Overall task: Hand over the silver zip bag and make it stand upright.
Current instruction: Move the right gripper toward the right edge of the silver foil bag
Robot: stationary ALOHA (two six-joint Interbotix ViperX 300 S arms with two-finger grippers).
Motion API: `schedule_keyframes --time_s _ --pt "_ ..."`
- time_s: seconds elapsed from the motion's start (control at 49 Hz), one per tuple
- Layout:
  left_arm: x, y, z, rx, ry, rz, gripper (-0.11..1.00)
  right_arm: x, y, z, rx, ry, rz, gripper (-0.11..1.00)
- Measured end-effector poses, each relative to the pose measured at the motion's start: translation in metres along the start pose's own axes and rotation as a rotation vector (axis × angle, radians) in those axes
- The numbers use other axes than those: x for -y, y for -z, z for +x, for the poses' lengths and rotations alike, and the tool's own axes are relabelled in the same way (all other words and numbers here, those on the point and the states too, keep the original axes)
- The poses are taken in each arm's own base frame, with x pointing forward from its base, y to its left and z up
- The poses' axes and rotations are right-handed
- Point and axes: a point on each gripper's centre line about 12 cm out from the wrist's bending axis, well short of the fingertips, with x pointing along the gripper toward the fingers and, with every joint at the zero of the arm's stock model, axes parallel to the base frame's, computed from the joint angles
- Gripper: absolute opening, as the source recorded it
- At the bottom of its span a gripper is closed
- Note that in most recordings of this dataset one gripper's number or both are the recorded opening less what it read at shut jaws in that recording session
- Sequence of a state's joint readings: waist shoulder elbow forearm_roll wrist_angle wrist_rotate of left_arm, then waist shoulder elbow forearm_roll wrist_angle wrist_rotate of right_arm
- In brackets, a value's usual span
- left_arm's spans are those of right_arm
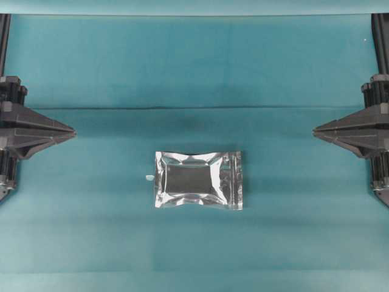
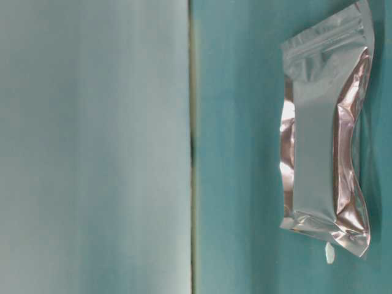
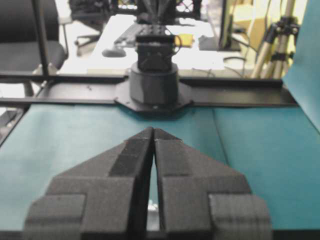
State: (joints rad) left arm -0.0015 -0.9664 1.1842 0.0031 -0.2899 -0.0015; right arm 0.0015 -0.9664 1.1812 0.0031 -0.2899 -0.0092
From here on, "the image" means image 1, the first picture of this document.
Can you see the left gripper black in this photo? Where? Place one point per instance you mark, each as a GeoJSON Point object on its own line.
{"type": "Point", "coordinates": [19, 146]}

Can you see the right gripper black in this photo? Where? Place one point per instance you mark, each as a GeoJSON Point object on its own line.
{"type": "Point", "coordinates": [364, 144]}

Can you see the silver zip bag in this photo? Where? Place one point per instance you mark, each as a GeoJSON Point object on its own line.
{"type": "Point", "coordinates": [210, 179]}

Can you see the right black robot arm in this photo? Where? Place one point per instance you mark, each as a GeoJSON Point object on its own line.
{"type": "Point", "coordinates": [379, 26]}

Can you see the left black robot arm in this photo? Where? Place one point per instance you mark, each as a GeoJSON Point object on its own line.
{"type": "Point", "coordinates": [24, 132]}

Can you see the teal table cloth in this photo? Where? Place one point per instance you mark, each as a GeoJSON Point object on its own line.
{"type": "Point", "coordinates": [83, 215]}

